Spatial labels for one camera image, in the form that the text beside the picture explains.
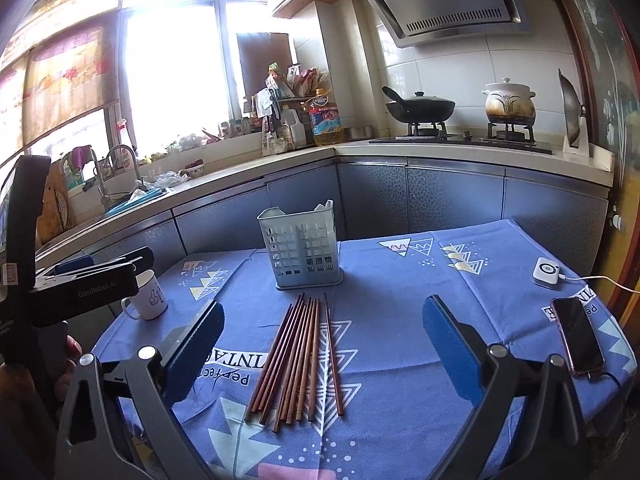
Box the brown wooden chopstick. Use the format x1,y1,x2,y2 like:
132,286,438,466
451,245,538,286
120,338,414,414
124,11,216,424
244,294,304,420
308,299,320,422
280,301,310,425
273,297,309,434
324,292,344,417
248,294,305,425
259,328,295,425
295,299,318,422

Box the chrome kitchen faucet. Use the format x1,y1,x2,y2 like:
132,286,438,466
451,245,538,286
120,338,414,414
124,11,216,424
88,143,147,212

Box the grey lower kitchen cabinets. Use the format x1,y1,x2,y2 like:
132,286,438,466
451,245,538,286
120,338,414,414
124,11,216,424
37,153,612,274

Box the person's left hand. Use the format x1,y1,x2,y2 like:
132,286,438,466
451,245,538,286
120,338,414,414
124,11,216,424
54,335,84,402

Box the wooden cutting board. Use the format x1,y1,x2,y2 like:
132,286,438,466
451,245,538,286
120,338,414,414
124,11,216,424
37,160,75,246

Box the black smartphone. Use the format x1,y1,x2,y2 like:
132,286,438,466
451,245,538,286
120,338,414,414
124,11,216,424
551,297,604,376

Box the white mug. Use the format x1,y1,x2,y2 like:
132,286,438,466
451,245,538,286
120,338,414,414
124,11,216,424
120,270,168,321

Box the white square charger device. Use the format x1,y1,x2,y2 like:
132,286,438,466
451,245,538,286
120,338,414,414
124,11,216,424
532,257,560,287

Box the blue patterned tablecloth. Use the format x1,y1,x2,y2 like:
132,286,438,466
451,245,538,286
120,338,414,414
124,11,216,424
94,220,637,479

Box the patterned roller blind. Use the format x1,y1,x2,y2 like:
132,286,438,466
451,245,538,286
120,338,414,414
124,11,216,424
1,0,119,159

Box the pale blue utensil basket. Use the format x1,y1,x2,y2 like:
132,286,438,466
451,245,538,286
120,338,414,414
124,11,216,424
257,200,343,290

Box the gas stove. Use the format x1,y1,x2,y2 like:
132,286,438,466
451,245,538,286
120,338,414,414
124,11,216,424
370,122,552,155

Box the white plastic jug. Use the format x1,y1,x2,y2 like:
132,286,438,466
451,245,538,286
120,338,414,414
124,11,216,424
281,106,307,150

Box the steel pot lid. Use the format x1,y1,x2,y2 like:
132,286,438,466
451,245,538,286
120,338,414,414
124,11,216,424
558,70,586,148

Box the white ceramic clay pot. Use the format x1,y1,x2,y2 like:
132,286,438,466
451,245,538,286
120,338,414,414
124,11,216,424
482,78,536,127

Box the black wok with lid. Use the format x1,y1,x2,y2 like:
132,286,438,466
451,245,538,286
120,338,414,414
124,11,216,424
382,86,456,124

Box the condiment rack with packets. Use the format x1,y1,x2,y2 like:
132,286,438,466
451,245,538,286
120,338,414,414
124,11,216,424
252,63,330,156

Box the cooking oil bottle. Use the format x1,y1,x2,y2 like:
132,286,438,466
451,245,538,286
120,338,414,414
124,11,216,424
308,89,345,146

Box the white charging cable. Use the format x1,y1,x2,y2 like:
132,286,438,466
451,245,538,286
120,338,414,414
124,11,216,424
557,273,640,295

